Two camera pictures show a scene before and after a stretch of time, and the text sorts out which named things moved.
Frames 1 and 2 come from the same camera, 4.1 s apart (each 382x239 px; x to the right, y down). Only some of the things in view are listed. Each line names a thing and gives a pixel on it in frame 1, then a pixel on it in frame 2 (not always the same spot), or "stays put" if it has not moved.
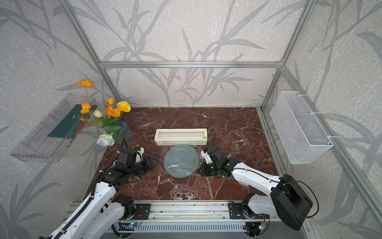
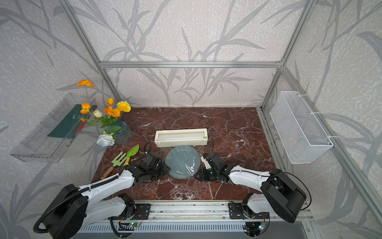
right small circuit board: (262, 226) stays put
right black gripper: (203, 171) to (201, 175)
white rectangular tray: (178, 137) stays put
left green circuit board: (135, 224) stays put
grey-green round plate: (181, 161) stays put
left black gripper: (148, 164) to (164, 170)
